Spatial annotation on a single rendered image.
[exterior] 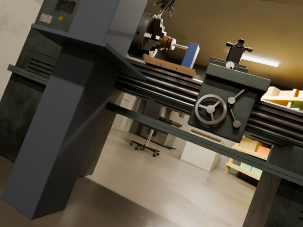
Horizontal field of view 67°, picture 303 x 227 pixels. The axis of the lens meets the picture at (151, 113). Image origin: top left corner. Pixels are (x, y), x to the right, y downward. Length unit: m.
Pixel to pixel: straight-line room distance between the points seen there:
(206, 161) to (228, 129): 4.27
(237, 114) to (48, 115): 0.87
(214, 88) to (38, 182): 0.91
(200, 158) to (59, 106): 4.64
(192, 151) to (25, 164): 4.63
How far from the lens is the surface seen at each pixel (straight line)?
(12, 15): 3.98
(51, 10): 1.78
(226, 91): 1.20
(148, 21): 1.54
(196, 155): 5.45
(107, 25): 1.04
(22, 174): 1.14
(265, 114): 1.31
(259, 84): 1.19
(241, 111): 1.19
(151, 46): 1.56
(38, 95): 1.61
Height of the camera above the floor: 0.54
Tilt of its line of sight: 2 degrees up
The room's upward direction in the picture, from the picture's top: 21 degrees clockwise
